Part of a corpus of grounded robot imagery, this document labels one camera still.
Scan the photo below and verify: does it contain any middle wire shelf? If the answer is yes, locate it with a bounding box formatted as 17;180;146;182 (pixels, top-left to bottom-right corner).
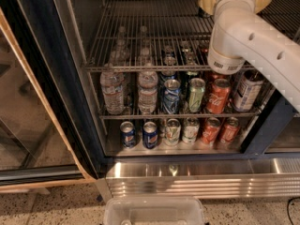
98;107;262;120

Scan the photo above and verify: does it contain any left pepsi can bottom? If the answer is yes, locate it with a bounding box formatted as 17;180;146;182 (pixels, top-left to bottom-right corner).
120;121;136;148

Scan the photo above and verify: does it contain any dark blue fridge door frame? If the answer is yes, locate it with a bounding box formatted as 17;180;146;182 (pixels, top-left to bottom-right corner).
241;94;300;157

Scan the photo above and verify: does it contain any pepsi can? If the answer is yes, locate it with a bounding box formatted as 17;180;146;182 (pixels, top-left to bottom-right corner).
142;121;158;149
120;121;136;148

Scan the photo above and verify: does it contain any white green can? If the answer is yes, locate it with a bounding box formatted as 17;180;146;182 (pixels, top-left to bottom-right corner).
165;119;181;146
182;117;200;143

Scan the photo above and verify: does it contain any right water bottle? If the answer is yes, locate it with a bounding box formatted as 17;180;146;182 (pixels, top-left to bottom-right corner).
138;62;158;114

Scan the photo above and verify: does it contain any right red coke can bottom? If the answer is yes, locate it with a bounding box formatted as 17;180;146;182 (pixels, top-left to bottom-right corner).
218;117;240;144

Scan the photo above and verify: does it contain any left red coke can bottom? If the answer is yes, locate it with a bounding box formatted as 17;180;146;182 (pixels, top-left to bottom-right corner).
201;117;221;146

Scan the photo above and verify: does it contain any wire shelf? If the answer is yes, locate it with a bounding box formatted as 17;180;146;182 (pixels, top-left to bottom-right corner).
82;0;300;73
98;107;262;120

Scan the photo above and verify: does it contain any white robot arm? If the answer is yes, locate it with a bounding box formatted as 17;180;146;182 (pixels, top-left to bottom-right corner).
198;0;300;111

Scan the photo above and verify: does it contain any red coca-cola can middle shelf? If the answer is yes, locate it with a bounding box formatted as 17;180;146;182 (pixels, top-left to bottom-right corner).
205;72;231;114

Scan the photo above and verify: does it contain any clear plastic bin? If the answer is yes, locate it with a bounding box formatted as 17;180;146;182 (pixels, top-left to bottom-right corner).
103;196;205;225

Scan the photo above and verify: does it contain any left water bottle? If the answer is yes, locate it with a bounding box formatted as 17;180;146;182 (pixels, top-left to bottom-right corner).
100;64;125;115

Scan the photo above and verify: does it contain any blue pepsi can middle shelf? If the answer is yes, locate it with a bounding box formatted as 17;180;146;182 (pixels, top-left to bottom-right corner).
162;79;181;114

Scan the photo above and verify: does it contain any water bottle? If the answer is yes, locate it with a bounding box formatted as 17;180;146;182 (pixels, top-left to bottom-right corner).
100;64;125;115
138;62;158;114

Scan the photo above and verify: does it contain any open glass fridge door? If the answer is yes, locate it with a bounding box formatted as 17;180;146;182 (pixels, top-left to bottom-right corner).
0;0;103;192

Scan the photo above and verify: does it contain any white blue can middle shelf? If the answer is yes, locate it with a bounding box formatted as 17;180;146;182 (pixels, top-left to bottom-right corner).
232;70;263;113

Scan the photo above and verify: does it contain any left white green can bottom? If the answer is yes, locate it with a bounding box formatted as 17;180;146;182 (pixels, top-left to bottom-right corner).
165;119;181;146

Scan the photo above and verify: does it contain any green soda can middle shelf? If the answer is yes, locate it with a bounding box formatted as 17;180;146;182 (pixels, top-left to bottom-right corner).
188;78;205;113

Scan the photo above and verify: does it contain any black cable on floor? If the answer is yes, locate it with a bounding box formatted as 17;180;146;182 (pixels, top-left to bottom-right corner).
286;197;300;225

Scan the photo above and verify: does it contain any stainless steel fridge base grille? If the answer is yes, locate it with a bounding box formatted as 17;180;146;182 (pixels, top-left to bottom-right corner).
106;158;300;199

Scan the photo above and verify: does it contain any right pepsi can bottom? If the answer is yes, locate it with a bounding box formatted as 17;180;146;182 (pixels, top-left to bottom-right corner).
142;121;158;149

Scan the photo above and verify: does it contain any right white green can bottom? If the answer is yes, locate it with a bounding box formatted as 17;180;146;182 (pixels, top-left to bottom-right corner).
182;117;200;143

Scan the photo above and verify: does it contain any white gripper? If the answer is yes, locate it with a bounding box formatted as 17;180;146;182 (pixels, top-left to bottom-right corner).
198;0;272;17

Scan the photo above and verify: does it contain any red coke can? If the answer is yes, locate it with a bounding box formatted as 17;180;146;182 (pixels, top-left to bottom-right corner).
218;117;240;144
201;117;221;146

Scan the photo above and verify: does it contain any top wire shelf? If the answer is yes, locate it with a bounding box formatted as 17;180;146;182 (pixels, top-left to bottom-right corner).
82;0;300;73

